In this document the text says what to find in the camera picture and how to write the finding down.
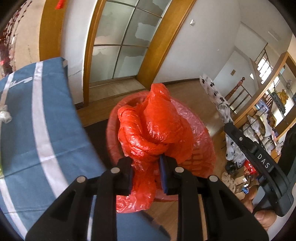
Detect white paw print bag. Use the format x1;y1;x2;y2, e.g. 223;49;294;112
200;74;246;168

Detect white tissue paper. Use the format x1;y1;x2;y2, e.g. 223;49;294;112
0;105;12;123

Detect wooden display shelf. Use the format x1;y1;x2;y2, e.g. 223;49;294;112
231;51;296;160

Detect glass vase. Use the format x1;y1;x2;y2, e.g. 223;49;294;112
1;35;16;78

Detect red trash basket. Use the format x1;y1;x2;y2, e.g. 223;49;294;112
107;91;216;201

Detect right hand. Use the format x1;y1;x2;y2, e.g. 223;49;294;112
241;185;277;230

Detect blue white striped tablecloth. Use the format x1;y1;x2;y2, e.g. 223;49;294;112
1;57;170;240

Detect wooden stair railing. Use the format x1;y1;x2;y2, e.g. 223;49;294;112
225;77;252;114

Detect red plastic bag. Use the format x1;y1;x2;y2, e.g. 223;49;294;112
116;83;194;213

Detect red hanging tassel ornament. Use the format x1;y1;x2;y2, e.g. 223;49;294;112
55;0;66;9

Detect frosted glass sliding door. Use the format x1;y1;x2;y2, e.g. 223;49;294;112
89;0;171;84

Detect red berry branches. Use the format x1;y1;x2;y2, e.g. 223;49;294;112
1;1;32;46

